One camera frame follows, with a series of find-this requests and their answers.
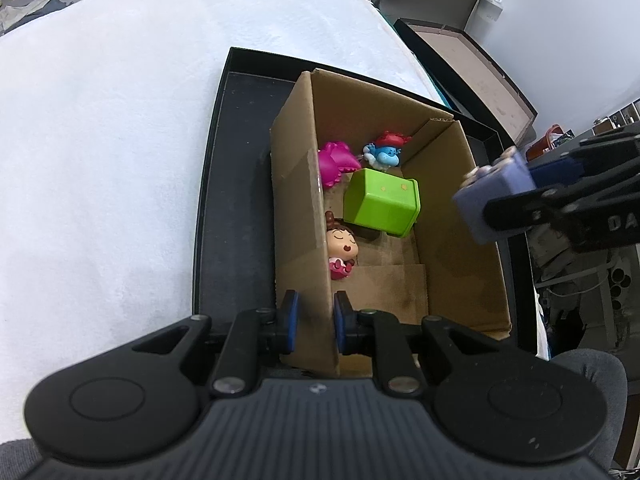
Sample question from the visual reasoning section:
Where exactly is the person's grey trousered leg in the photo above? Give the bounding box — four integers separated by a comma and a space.
550, 349, 629, 467

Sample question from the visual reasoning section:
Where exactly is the blue toy with red hat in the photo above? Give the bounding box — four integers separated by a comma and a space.
362, 130, 414, 171

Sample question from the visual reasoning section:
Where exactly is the purple toy block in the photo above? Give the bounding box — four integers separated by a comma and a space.
452, 146, 539, 246

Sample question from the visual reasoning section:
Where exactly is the black lid with brown inside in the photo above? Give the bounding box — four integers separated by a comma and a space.
394, 17, 539, 147

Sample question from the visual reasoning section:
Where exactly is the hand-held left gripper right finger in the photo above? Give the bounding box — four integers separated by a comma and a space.
332, 289, 502, 395

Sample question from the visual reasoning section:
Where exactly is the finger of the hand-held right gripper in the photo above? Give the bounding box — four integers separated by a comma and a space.
483, 184, 583, 242
527, 132, 640, 196

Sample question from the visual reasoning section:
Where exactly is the pink toy figure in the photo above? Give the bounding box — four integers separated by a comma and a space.
318, 141, 362, 190

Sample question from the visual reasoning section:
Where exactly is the clear plastic bag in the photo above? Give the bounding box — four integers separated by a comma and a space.
0, 0, 68, 36

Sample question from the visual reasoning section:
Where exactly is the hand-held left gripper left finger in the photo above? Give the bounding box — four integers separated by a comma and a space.
131, 289, 301, 394

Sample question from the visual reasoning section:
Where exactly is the brown-haired doll figure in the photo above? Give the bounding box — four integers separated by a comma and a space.
325, 211, 360, 281

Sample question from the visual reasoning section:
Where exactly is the green toy cube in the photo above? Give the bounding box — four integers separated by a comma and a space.
343, 167, 422, 239

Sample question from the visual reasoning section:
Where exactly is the black shallow tray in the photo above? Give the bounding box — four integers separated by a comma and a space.
191, 46, 542, 361

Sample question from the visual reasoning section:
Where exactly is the orange container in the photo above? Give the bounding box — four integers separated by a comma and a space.
525, 124, 576, 161

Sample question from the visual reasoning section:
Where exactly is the brown cardboard box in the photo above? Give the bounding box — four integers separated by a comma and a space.
270, 67, 513, 378

